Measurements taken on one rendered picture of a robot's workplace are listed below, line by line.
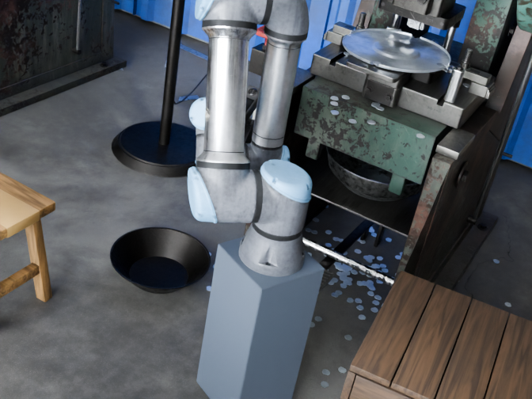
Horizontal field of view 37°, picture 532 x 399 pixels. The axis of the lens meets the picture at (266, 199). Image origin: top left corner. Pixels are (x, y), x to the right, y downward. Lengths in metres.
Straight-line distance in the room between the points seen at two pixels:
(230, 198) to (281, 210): 0.11
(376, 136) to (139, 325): 0.83
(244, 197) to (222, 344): 0.44
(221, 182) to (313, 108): 0.62
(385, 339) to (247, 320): 0.32
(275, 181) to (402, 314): 0.48
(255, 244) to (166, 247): 0.80
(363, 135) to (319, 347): 0.61
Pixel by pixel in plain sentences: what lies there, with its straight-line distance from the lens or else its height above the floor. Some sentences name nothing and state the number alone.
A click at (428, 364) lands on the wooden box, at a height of 0.35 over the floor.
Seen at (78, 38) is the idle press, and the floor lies 0.19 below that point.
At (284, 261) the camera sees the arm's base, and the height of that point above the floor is 0.49.
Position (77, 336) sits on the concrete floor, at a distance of 2.25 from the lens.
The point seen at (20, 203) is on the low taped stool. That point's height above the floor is 0.33.
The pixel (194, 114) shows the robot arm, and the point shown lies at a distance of 1.86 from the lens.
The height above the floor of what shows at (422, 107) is 0.67.
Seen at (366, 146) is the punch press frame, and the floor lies 0.55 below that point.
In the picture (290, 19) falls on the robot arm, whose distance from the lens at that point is 1.72.
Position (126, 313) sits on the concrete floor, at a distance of 2.32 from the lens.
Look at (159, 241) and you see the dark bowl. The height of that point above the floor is 0.04.
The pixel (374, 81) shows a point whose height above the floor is 0.70.
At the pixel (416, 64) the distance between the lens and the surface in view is 2.13.
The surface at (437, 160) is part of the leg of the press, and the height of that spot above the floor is 0.62.
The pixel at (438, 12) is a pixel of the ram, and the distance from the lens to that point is 2.18.
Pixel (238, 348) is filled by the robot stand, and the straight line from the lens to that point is 1.91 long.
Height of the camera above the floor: 1.54
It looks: 32 degrees down
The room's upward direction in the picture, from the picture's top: 11 degrees clockwise
